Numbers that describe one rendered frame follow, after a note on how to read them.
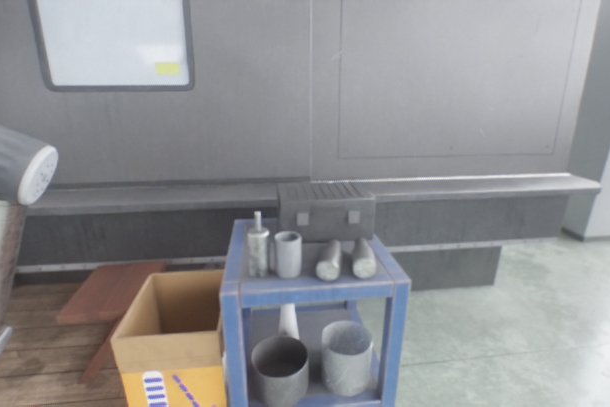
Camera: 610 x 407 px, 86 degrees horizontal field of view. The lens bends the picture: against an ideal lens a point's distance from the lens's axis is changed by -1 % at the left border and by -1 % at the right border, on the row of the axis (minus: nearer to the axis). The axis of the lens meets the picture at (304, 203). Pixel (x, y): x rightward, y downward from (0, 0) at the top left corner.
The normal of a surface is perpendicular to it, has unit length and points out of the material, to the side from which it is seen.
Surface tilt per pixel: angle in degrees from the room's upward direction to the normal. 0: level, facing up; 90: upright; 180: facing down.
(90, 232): 90
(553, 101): 86
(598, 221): 90
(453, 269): 90
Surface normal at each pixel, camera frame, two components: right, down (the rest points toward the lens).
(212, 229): 0.12, 0.33
